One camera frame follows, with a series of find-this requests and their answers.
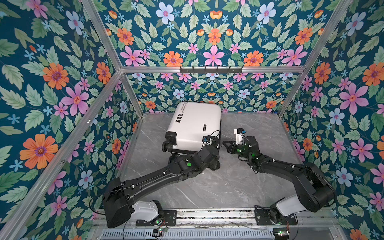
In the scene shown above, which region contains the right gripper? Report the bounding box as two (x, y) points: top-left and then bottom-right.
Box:
(223, 139), (252, 162)

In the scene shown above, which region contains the metal hook bar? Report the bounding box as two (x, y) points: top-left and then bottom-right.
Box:
(179, 66), (243, 75)

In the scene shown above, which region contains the aluminium mounting rail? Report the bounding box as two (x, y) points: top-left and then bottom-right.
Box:
(92, 207), (340, 230)

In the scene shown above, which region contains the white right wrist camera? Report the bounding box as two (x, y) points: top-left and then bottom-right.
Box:
(234, 128), (246, 145)

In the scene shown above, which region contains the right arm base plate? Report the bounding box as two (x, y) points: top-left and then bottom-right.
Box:
(255, 208), (298, 226)

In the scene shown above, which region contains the white perforated cable tray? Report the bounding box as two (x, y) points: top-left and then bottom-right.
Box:
(101, 229), (275, 240)

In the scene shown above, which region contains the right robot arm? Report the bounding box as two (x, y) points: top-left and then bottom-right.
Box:
(223, 136), (336, 224)

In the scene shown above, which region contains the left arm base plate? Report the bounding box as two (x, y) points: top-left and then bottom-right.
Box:
(136, 210), (178, 227)

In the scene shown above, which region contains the white black suitcase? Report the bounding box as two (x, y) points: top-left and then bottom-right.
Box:
(162, 102), (222, 155)

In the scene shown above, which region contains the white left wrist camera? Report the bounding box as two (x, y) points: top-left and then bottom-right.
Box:
(202, 135), (220, 147)

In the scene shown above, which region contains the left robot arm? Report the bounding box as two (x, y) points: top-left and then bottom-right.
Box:
(103, 145), (220, 229)

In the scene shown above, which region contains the aluminium frame cage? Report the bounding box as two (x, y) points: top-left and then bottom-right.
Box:
(0, 0), (353, 240)

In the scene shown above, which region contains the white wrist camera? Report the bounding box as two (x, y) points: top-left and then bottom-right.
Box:
(234, 128), (246, 145)
(202, 135), (220, 147)

